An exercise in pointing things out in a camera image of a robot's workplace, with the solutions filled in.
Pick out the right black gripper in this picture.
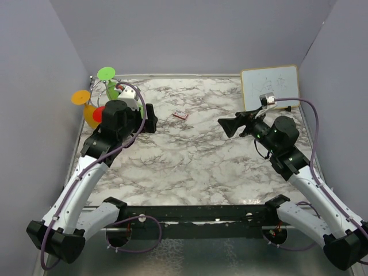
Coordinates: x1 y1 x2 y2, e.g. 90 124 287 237
218 106 279 154

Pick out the green wine glass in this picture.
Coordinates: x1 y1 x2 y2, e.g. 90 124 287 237
97 67 120 100
139 105 144 118

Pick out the red wine glass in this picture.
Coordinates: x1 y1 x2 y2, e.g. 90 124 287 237
93 106 105 123

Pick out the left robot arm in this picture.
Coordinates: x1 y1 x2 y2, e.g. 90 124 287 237
26 100 158 264

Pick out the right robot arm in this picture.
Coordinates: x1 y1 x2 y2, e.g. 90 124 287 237
218 111 367 270

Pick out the orange wine glass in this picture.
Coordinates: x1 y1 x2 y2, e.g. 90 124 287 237
71 90 99 129

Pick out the chrome wine glass rack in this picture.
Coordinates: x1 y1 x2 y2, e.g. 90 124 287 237
89 76 120 108

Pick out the small red white box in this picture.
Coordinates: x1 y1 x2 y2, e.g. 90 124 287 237
172 111 188 120

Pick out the small whiteboard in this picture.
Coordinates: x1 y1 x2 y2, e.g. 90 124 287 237
240 65 300 111

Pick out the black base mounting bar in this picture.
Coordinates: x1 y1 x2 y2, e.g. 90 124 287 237
113 205 280 240

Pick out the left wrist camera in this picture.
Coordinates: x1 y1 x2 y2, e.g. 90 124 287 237
117 86 139 111

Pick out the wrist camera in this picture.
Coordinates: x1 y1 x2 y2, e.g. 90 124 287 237
117 86 139 111
256 93 277 118

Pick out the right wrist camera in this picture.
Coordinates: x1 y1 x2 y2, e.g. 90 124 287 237
256 93 277 118

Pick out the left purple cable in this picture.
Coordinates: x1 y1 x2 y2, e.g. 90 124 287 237
40 82 148 271

